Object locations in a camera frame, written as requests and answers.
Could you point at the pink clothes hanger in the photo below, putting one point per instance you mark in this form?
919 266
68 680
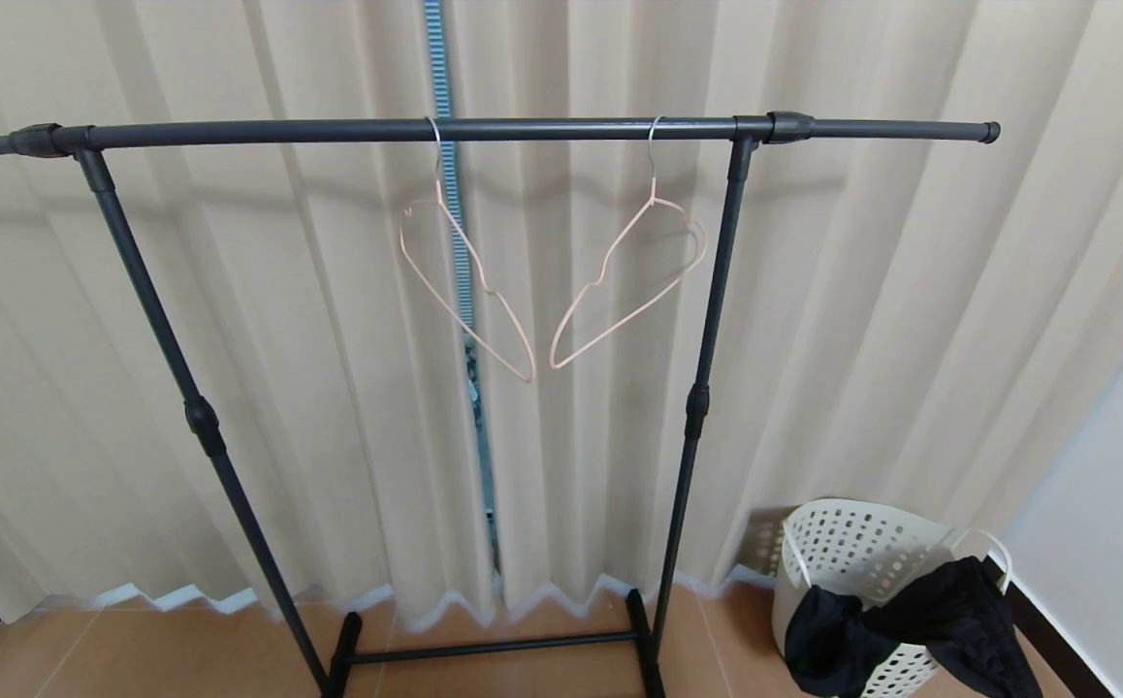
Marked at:
440 189
654 189

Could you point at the black shorts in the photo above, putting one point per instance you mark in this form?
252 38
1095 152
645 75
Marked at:
969 620

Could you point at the black clothes rack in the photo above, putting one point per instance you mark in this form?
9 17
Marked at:
329 131

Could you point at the white laundry basket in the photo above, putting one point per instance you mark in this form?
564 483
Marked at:
852 548

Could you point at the beige curtain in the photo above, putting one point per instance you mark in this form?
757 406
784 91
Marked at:
232 291

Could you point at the black garment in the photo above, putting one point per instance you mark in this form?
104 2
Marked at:
828 645

